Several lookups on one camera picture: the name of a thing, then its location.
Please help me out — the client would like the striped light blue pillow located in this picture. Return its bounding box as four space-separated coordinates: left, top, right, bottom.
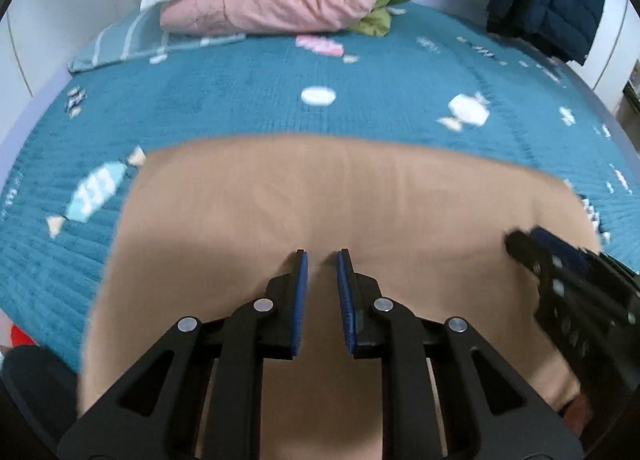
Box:
67 6 245 74

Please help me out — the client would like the tan jacket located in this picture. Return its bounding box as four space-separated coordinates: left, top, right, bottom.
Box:
78 136 599 459

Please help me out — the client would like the teal quilted bedspread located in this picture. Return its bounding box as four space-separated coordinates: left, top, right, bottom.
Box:
1 5 639 368

